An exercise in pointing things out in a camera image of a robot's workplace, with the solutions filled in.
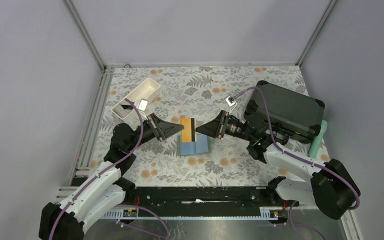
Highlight white rectangular plastic tray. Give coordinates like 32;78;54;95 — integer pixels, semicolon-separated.
111;77;162;123

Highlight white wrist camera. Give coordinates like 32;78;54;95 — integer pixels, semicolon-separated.
136;98;149;112
225;96;237;114

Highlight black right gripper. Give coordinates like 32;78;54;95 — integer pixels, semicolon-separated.
195;110;255;143

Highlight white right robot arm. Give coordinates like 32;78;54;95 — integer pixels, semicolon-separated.
195;110;361;220

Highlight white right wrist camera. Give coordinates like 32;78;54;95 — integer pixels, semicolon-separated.
225;96;237;114

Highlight mint green cylindrical object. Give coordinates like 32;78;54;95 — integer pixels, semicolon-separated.
307;120;328;158

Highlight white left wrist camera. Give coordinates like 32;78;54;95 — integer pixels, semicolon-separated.
136;98;149;112

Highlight green card holder wallet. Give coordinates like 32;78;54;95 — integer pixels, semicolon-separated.
176;133;214;156

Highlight floral patterned table mat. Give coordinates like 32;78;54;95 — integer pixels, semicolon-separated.
82;66;308;187

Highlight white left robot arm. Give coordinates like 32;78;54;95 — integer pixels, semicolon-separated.
38;113;184;240

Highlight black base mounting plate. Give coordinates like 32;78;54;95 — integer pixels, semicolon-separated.
122;186;293;218

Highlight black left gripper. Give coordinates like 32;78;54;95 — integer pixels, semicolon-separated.
127;113;184;152

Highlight black hard carrying case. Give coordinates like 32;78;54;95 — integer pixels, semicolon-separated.
256;80;325;144

